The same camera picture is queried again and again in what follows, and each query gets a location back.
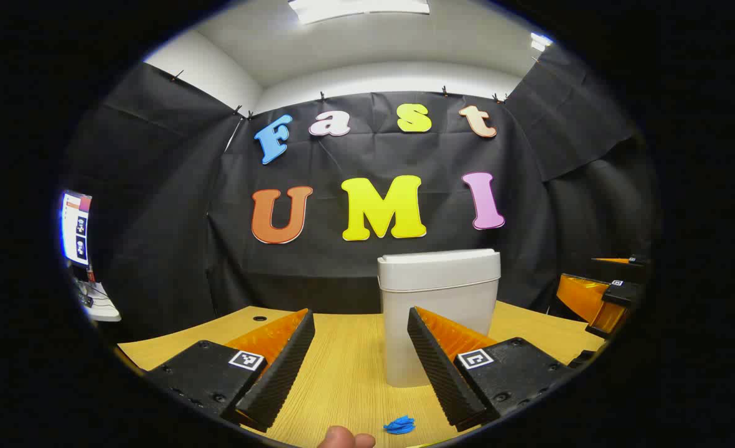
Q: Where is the white side table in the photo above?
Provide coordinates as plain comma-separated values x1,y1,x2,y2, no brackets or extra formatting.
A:
72,277,122,323

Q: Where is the computer monitor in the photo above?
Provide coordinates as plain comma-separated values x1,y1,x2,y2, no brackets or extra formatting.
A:
61,190,93,267

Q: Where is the ceiling light panel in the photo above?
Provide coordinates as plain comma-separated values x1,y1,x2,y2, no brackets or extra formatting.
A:
288,0,431,26

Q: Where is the wooden desktop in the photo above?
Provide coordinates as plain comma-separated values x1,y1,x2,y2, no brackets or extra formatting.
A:
117,301,607,448

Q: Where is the white desktop garbage bin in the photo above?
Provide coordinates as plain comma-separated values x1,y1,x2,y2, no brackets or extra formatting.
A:
377,249,502,388

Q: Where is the black backdrop cloth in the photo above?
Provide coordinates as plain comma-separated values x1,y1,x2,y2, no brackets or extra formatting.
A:
62,40,660,343

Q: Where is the blue paper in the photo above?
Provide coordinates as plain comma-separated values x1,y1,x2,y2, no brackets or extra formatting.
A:
383,415,416,435

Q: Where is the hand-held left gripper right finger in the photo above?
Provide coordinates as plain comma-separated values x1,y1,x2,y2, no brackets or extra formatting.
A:
407,306,573,433

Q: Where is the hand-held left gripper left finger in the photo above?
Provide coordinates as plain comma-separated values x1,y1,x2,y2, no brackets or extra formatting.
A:
145,307,316,434

